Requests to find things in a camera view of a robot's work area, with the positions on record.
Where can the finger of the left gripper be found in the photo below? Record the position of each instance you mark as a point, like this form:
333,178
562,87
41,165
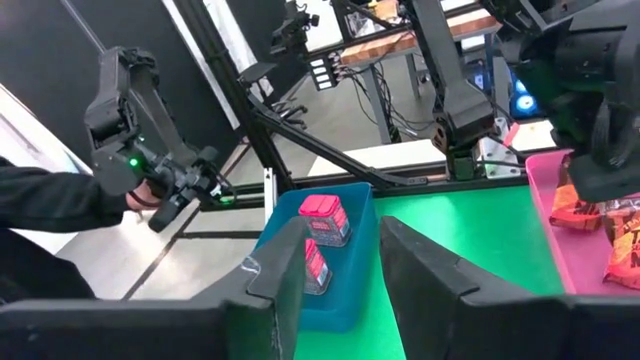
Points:
605,182

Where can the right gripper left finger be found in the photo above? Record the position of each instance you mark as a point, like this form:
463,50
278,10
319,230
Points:
260,310

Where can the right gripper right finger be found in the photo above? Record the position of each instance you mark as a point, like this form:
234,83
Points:
435,310

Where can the red-lid spice tin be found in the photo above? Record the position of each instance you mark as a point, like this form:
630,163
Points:
325,220
317,267

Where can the black background robot arm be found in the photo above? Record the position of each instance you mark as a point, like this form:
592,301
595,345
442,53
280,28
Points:
292,30

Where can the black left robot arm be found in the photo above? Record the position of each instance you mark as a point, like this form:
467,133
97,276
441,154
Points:
450,75

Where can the computer tower with blue fans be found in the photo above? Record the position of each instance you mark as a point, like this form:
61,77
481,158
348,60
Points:
525,102

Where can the pink plastic bin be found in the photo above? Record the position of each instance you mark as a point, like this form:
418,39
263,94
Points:
555,250

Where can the small red tag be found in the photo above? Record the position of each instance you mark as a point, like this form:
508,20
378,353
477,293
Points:
511,135

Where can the dark blue tray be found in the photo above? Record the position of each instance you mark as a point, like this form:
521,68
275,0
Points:
355,270

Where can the green table mat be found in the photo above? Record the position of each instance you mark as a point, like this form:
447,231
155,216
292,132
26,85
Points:
475,230

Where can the person's hand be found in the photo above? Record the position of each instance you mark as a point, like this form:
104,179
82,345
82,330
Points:
142,197

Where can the wooden top background table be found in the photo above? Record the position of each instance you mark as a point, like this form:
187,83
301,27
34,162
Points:
380,47

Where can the person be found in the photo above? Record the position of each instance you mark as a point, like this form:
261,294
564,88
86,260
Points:
50,200

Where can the black power strip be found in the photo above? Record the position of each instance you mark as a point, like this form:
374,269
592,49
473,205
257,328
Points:
321,72

